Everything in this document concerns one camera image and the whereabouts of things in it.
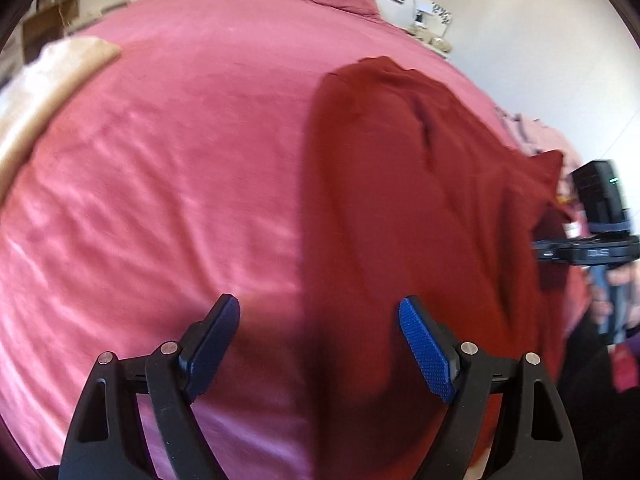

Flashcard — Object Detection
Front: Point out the cream folded blanket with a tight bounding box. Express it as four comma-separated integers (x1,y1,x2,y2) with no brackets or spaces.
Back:
1,36,122,196

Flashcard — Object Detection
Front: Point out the light pink sweater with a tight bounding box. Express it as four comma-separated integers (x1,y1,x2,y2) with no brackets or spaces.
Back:
496,106,582,205

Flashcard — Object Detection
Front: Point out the white bedside table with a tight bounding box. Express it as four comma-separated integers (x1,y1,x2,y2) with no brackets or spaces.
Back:
407,4,452,60

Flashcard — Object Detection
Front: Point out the dark red fleece jacket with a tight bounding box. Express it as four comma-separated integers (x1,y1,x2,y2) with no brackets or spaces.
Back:
300,58,566,479

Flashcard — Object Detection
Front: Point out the person right hand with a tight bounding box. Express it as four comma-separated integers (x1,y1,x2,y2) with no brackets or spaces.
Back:
588,263,639,337

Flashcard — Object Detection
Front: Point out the pink bed blanket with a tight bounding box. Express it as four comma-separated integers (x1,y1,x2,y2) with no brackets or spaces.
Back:
0,0,591,480

